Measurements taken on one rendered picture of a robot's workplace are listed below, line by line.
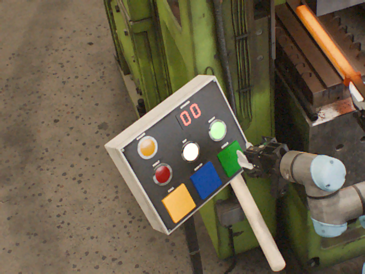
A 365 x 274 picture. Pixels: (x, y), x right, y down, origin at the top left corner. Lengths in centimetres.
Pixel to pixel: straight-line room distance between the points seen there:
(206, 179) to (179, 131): 15
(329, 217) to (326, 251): 113
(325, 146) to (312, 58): 27
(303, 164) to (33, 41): 266
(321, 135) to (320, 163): 58
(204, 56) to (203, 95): 22
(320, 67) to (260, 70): 18
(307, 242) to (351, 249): 25
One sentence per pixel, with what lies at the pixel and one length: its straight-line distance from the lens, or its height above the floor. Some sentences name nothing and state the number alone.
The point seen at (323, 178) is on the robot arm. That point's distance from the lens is 153.
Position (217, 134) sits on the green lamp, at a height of 108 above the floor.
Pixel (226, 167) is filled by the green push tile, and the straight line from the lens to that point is 185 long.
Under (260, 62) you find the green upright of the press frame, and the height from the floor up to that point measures 103.
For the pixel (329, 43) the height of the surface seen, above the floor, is 101.
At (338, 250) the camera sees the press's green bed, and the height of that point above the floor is 12.
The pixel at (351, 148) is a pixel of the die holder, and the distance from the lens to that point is 225.
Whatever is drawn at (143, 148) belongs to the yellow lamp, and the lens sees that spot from 171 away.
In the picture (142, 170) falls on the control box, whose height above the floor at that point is 113.
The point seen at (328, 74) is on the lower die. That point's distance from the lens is 211.
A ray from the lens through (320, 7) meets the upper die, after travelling 186.
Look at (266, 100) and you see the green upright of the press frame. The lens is 222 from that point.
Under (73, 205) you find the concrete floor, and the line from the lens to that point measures 314.
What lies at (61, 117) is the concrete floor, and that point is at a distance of 352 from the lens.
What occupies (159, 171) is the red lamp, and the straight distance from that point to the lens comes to 174.
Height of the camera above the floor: 245
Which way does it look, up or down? 48 degrees down
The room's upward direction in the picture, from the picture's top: 10 degrees counter-clockwise
